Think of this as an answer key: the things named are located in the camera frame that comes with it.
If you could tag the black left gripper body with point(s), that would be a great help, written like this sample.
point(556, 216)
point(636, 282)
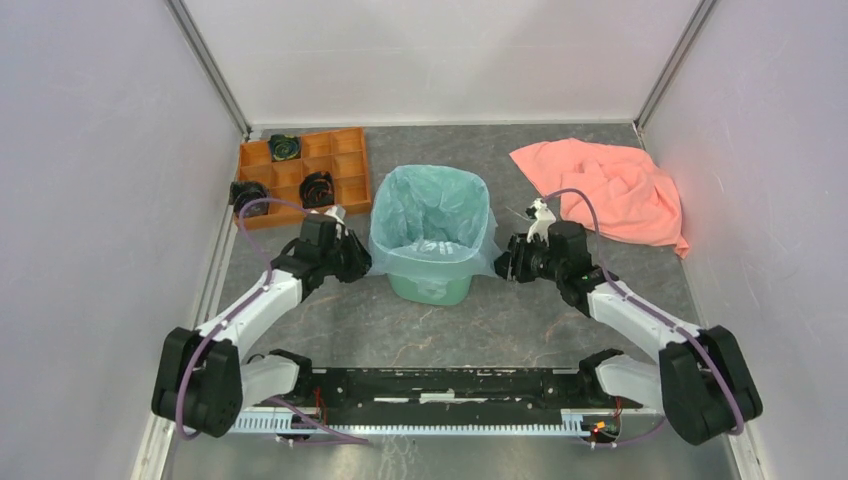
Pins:
point(332, 258)

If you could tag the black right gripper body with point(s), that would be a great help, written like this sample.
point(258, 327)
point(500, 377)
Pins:
point(534, 260)

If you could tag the green plastic trash bin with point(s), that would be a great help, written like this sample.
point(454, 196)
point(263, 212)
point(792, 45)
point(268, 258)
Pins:
point(438, 292)

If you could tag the light blue plastic trash bag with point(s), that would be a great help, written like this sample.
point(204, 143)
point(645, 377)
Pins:
point(432, 222)

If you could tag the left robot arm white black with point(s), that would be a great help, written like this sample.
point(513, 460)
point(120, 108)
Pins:
point(205, 378)

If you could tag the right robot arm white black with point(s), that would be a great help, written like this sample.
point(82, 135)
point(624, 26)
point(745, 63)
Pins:
point(697, 378)

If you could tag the black coil in tray centre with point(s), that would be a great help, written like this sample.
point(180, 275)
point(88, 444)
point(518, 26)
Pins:
point(317, 190)

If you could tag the orange compartment tray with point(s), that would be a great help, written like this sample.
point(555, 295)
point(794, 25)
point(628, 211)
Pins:
point(342, 152)

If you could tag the black coil at tray corner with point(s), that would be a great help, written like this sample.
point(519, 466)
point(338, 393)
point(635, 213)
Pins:
point(242, 196)

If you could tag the black coil with yellow-green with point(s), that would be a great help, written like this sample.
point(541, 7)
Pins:
point(284, 147)

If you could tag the pink cloth towel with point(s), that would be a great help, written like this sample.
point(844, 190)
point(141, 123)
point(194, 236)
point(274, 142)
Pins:
point(636, 201)

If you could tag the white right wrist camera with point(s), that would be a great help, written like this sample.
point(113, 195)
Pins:
point(542, 218)

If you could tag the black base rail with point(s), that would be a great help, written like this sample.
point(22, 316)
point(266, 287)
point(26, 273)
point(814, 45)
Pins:
point(458, 401)

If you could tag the left aluminium corner post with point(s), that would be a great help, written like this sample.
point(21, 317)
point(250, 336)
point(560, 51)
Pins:
point(205, 57)

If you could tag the aluminium corner post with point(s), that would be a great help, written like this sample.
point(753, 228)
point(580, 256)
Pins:
point(205, 57)
point(674, 62)

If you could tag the right aluminium corner post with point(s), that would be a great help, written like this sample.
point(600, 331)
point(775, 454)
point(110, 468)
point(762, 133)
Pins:
point(674, 62)

